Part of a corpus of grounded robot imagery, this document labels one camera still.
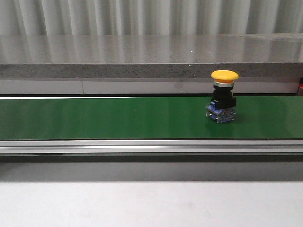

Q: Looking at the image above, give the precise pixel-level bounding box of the green conveyor belt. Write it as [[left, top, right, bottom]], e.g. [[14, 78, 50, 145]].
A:
[[0, 96, 303, 140]]

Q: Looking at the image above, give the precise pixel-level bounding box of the grey speckled stone counter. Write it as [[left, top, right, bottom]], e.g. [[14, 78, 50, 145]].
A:
[[0, 33, 303, 95]]

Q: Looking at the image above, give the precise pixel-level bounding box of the white pleated curtain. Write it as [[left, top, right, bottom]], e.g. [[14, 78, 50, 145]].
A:
[[0, 0, 303, 35]]

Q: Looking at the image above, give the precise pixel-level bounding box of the aluminium conveyor side rail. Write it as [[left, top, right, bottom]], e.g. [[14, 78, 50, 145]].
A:
[[0, 139, 303, 155]]

